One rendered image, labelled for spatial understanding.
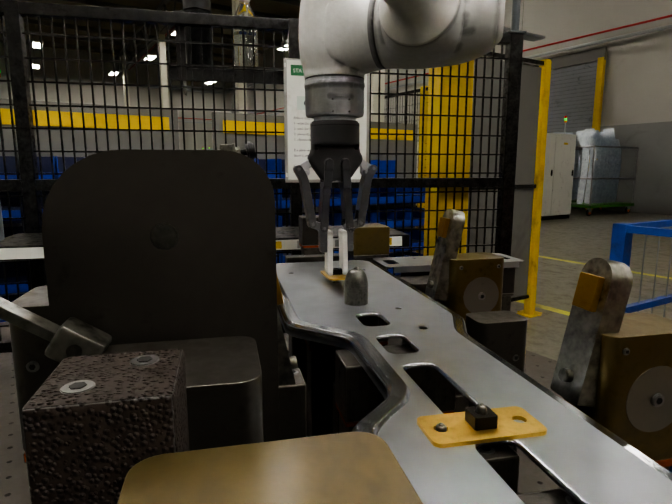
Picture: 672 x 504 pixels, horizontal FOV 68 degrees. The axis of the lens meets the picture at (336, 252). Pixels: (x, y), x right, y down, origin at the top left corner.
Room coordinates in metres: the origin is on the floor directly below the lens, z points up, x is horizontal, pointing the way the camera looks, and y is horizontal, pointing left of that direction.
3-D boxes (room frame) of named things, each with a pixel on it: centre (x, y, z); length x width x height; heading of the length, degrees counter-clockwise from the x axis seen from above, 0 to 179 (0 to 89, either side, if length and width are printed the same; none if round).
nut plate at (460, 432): (0.32, -0.10, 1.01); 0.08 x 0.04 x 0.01; 102
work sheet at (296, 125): (1.34, 0.02, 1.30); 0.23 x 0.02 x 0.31; 103
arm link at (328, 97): (0.78, 0.00, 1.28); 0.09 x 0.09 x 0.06
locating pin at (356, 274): (0.66, -0.03, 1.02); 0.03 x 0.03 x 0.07
